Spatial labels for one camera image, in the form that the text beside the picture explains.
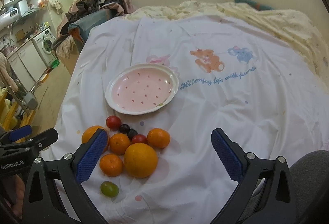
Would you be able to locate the cream floral quilt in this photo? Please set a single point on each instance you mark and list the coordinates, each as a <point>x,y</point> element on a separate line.
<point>291,26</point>

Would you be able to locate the pink strawberry ceramic plate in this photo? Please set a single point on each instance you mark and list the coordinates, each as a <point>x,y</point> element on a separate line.
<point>141,89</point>

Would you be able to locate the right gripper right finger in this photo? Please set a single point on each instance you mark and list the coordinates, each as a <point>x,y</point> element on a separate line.
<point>276,203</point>

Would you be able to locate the white cartoon bed sheet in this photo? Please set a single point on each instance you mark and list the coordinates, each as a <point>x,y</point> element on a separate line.
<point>231,76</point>

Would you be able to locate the large orange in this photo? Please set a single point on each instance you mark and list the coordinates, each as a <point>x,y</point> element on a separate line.
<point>140,160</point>
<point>89,132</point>

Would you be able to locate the white washing machine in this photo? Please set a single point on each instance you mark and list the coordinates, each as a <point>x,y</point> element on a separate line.
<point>43,43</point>

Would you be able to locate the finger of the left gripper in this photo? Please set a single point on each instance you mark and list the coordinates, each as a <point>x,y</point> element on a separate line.
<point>20,133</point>
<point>43,140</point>

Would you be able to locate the teal pillow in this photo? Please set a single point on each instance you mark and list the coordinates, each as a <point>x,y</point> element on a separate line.
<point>255,5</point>

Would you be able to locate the red cherry tomato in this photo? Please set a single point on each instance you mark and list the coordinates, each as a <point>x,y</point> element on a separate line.
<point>139,138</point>
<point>113,122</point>

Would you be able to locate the white kitchen cabinet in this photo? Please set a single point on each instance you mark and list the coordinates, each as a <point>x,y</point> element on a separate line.
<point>27,65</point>

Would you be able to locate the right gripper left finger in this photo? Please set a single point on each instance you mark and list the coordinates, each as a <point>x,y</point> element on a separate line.
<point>54,193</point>

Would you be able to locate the mandarin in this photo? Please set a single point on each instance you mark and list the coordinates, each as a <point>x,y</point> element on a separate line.
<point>158,138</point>
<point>111,165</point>
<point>119,143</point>

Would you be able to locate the yellow wooden rack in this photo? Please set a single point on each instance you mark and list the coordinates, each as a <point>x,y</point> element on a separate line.
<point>12,115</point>

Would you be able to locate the green tomato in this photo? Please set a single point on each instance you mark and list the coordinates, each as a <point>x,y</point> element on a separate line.
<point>109,189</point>

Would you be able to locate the pile of clothes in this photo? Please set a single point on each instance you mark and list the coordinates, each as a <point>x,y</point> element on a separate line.
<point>84,15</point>

